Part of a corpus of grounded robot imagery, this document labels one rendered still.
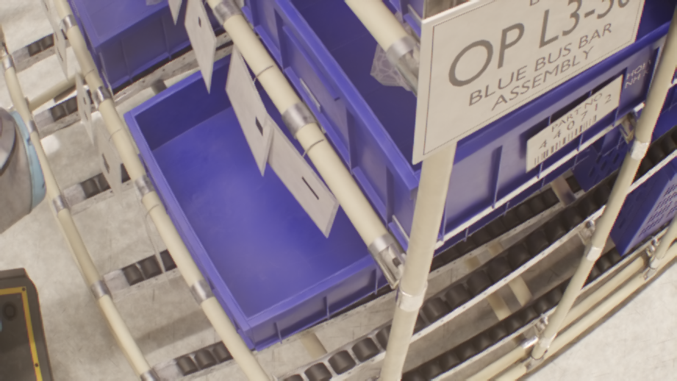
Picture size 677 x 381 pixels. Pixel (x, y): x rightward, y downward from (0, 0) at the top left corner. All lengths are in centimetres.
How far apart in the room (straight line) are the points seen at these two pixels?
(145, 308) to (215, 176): 77
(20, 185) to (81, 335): 96
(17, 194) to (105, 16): 50
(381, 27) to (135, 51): 84
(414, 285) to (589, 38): 42
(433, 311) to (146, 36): 59
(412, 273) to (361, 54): 30
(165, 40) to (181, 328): 81
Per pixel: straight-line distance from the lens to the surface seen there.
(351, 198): 140
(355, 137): 133
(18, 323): 219
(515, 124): 122
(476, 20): 88
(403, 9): 102
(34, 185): 160
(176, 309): 249
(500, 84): 100
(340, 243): 172
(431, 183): 112
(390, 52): 104
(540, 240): 175
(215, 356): 201
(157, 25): 181
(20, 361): 216
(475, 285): 171
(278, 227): 174
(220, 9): 155
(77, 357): 248
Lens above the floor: 231
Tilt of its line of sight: 63 degrees down
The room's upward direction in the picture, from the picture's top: 1 degrees clockwise
